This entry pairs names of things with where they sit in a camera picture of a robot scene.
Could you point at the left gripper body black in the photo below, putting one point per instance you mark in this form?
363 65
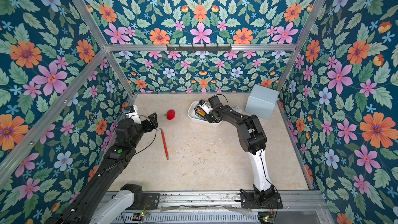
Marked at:
145 128

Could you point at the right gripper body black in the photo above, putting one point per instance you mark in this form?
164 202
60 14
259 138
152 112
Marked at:
207 114

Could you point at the red handled hex key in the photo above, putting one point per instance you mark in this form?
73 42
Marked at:
164 143

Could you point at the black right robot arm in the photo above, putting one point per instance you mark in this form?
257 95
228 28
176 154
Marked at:
252 139

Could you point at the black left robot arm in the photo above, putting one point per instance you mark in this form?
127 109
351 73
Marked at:
84 209

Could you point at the white storage box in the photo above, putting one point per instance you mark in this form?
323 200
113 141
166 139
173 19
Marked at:
200 120

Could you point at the light blue box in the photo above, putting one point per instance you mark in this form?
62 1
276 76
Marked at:
261 101

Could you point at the white plush bunny toy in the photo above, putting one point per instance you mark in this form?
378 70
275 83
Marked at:
237 109

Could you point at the red plush apple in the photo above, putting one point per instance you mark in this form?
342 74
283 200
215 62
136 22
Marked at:
170 115

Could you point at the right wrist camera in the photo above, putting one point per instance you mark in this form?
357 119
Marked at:
204 107

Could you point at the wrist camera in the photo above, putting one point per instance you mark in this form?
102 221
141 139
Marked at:
131 112
204 107

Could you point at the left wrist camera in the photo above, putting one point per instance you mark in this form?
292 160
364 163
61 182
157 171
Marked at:
131 112

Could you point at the black hook rail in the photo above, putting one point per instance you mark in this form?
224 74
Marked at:
195 48

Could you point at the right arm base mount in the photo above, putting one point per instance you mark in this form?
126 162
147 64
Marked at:
264 199

